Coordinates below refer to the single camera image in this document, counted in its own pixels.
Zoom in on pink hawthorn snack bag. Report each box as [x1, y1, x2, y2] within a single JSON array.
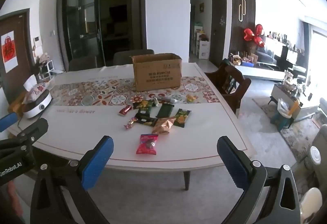
[[136, 134, 158, 155]]

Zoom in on small purple candy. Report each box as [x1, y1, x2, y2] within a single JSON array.
[[124, 117, 138, 130]]

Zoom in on red candy bar wrapper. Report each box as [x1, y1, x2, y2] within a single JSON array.
[[119, 105, 133, 116]]

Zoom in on green cracker snack bag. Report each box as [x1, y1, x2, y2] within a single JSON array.
[[174, 108, 191, 128]]

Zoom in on dark cheese cracker pack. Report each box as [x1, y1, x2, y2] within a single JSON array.
[[135, 113, 158, 127]]

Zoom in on yellow orange snack pouch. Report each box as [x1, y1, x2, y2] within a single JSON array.
[[186, 94, 198, 103]]

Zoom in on tan crinkled snack bag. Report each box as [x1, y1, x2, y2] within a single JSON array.
[[152, 116, 176, 135]]

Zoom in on dark long snack bar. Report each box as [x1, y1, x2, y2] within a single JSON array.
[[156, 96, 178, 104]]

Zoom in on person's left hand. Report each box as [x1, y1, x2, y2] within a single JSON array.
[[1, 180, 22, 216]]

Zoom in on white round appliance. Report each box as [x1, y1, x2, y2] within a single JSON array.
[[22, 89, 52, 119]]

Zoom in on red paper door poster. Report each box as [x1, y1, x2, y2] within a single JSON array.
[[1, 31, 18, 73]]

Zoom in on green yellow snack bag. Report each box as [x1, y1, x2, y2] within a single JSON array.
[[133, 100, 153, 112]]

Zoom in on patterned table runner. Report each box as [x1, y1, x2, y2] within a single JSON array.
[[51, 77, 219, 106]]

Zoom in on dark upholstered chair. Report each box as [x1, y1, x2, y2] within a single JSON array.
[[113, 49, 155, 66], [69, 55, 97, 72]]

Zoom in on dark green snack pack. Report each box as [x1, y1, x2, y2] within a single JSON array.
[[156, 103, 174, 118]]

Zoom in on small white green candy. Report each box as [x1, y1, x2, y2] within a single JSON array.
[[152, 97, 160, 107]]

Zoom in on white tv cabinet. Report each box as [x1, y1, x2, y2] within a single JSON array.
[[235, 65, 285, 81]]

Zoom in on brown wooden chair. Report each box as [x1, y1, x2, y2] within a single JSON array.
[[205, 59, 251, 117]]

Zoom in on brown cardboard box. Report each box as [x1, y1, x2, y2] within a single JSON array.
[[132, 53, 182, 92]]

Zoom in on white storage boxes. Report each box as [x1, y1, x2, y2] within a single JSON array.
[[191, 25, 209, 60]]

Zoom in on red balloon bow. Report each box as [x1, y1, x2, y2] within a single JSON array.
[[243, 24, 265, 47]]

